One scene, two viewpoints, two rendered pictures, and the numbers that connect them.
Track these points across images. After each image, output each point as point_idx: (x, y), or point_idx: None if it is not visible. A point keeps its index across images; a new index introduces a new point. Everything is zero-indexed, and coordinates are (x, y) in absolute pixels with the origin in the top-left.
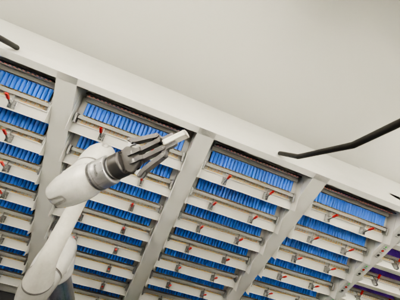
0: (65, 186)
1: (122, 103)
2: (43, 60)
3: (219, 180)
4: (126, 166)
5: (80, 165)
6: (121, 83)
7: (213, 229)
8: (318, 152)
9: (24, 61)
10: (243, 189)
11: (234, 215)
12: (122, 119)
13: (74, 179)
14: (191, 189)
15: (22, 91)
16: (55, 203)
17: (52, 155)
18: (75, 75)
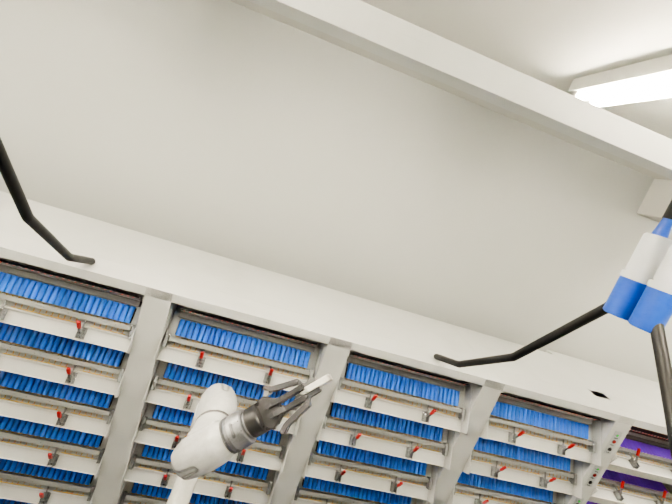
0: (198, 454)
1: (229, 317)
2: (125, 272)
3: (361, 401)
4: (266, 421)
5: (210, 424)
6: (221, 284)
7: (360, 473)
8: (480, 361)
9: (104, 279)
10: (395, 411)
11: (387, 449)
12: (227, 334)
13: (209, 444)
14: (324, 419)
15: (94, 313)
16: (184, 476)
17: (130, 394)
18: (169, 289)
